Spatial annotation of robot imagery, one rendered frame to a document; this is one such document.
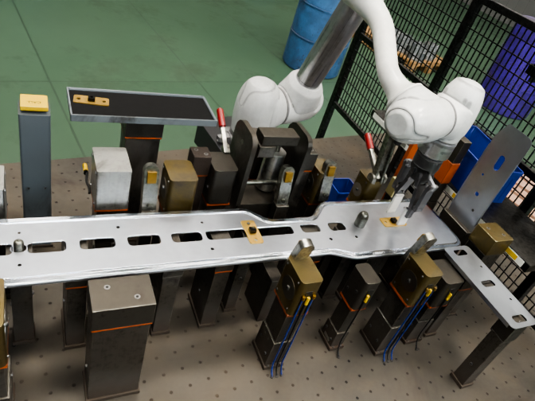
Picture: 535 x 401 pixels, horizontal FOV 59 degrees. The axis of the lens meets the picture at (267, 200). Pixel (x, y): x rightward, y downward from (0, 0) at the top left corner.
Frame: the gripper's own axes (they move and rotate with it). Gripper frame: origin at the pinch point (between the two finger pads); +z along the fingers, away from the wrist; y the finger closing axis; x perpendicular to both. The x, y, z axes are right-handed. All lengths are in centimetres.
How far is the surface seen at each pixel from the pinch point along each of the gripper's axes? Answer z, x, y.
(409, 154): -9.8, 9.2, -14.6
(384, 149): -11.8, -1.8, -14.5
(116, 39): 105, -21, -364
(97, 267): 5, -85, 7
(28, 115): -9, -97, -30
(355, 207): 4.7, -9.4, -7.4
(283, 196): 3.3, -32.8, -11.8
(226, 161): -3, -49, -20
